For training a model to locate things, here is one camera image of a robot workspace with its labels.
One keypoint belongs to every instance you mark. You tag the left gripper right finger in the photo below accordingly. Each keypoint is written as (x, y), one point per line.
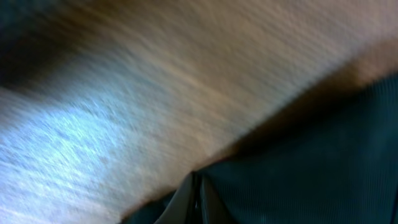
(213, 209)

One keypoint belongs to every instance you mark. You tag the dark teal t-shirt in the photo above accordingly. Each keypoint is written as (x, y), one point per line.
(339, 168)

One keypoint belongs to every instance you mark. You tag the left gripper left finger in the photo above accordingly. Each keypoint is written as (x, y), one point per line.
(182, 206)

